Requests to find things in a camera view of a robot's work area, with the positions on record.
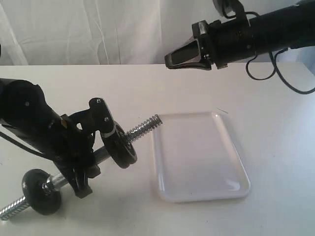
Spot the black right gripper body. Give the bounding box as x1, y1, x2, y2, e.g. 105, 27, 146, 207
192, 21, 253, 69

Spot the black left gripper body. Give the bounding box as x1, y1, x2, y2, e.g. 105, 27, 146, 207
49, 114, 95, 172

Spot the chrome threaded dumbbell bar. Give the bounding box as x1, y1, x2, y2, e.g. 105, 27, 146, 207
0, 115, 162, 221

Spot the black weight plate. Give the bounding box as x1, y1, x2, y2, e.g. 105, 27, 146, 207
22, 169, 62, 216
115, 122, 137, 169

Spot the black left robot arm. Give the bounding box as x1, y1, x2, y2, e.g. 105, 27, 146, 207
0, 78, 100, 198

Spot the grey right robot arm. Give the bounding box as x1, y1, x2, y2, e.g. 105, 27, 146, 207
164, 0, 315, 70

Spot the chrome spin-lock nut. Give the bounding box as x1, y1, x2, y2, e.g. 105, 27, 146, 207
42, 182, 54, 195

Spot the black weight plate tray side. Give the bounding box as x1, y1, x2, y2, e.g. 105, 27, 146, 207
101, 124, 129, 169

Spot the white rectangular plastic tray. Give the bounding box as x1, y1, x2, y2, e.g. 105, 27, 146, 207
152, 111, 251, 203

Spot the white backdrop curtain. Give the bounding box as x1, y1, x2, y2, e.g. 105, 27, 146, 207
0, 0, 220, 65

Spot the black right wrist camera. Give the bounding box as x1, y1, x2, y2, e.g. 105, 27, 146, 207
212, 0, 246, 19

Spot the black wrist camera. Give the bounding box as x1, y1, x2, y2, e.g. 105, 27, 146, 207
69, 97, 116, 138
212, 0, 246, 19

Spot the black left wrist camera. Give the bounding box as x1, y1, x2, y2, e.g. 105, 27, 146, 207
69, 97, 116, 138

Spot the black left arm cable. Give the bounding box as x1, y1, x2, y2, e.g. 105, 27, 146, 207
0, 130, 55, 160

